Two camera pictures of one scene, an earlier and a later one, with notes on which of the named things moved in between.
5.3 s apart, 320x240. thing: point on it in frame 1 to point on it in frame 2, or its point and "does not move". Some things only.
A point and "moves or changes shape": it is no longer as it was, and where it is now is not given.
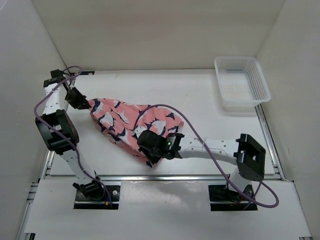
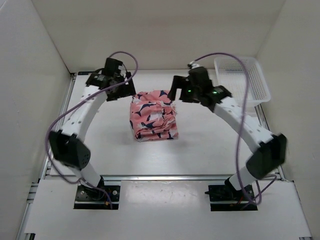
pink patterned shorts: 120,122 moves or changes shape
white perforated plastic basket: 241,83 does not move
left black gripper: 81,100 to 127,90
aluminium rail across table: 204,177 does not move
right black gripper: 153,160 to 181,82
